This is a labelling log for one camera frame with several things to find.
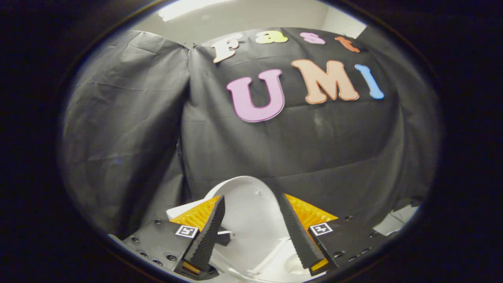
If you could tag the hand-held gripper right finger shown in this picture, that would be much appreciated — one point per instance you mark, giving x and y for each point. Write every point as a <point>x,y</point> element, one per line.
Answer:
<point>296,236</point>

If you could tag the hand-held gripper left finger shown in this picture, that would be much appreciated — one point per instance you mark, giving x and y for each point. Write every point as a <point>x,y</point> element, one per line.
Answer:
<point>210,236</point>

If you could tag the black backdrop cloth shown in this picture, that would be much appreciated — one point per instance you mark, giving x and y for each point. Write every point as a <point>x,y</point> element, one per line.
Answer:
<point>275,145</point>

